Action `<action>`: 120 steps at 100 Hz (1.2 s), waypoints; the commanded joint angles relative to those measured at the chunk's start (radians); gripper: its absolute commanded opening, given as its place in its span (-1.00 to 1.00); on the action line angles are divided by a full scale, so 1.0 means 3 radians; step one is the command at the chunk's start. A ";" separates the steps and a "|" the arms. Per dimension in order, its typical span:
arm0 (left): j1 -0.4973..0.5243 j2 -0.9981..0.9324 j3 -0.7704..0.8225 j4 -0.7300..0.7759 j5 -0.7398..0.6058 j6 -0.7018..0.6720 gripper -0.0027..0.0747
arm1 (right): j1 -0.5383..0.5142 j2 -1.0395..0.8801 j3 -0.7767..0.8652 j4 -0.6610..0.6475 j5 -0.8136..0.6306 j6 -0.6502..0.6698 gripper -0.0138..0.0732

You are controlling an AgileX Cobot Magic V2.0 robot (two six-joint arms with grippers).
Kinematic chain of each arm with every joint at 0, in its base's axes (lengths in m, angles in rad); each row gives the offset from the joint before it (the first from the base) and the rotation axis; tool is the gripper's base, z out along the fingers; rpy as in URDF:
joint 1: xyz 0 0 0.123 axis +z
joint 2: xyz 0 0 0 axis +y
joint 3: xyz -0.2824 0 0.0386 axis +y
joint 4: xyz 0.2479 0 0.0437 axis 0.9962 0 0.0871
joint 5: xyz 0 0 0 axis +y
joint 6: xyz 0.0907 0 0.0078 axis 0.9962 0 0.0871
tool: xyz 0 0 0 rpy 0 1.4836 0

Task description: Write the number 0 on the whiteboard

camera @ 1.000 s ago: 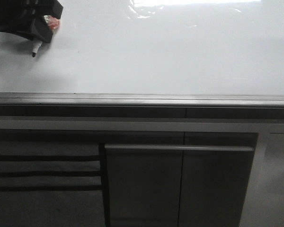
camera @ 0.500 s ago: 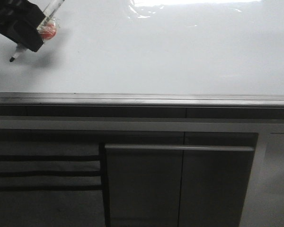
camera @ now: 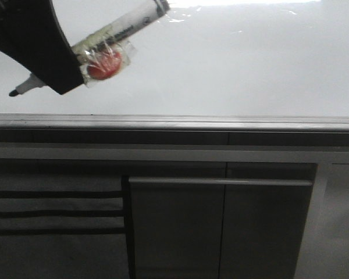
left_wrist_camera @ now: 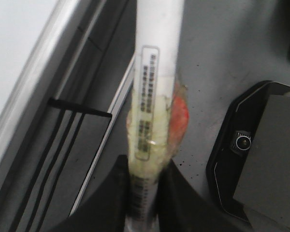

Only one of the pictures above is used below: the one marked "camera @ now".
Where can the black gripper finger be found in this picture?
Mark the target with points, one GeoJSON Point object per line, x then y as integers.
{"type": "Point", "coordinates": [31, 35]}

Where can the red magnet taped to marker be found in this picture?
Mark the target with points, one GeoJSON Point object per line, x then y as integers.
{"type": "Point", "coordinates": [106, 61]}

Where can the white black-tip whiteboard marker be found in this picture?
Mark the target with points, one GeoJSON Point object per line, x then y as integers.
{"type": "Point", "coordinates": [117, 31]}

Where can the white whiteboard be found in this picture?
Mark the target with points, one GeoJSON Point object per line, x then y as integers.
{"type": "Point", "coordinates": [222, 58]}

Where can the grey whiteboard stand frame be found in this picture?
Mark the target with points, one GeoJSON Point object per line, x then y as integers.
{"type": "Point", "coordinates": [324, 157]}

